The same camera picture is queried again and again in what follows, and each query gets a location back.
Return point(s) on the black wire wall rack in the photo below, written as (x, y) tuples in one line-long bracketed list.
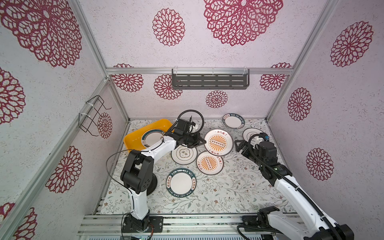
[(96, 121)]

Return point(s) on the medium orange sunburst plate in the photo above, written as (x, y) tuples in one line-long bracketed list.
[(209, 164)]

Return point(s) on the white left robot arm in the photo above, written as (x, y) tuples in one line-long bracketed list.
[(137, 174)]

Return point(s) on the large white clover-emblem plate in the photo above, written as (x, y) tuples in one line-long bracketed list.
[(183, 155)]

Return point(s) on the small green-rim lettered plate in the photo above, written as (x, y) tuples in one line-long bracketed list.
[(233, 121)]

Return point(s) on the yellow plastic bin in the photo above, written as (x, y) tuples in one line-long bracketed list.
[(133, 140)]

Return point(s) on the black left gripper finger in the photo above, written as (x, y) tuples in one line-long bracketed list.
[(198, 139), (197, 144)]

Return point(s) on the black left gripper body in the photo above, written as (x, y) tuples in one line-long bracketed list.
[(190, 139)]

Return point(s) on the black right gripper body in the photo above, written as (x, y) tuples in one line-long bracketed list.
[(254, 155)]

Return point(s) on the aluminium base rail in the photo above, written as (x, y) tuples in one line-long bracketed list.
[(194, 226)]

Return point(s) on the green-rim red-line plate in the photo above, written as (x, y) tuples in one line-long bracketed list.
[(151, 137)]

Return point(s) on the grey slotted wall shelf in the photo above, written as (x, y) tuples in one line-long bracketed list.
[(215, 80)]

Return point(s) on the small white clover-emblem plate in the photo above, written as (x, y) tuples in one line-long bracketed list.
[(250, 132)]

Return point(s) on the large green-rim lettered plate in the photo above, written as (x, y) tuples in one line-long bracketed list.
[(181, 183)]

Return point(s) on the black plate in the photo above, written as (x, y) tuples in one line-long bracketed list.
[(153, 183)]

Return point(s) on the large orange sunburst plate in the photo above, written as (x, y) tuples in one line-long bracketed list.
[(218, 142)]

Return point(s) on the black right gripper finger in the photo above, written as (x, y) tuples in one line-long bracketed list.
[(240, 144), (244, 151)]

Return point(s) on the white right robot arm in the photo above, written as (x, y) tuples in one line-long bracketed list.
[(294, 192)]

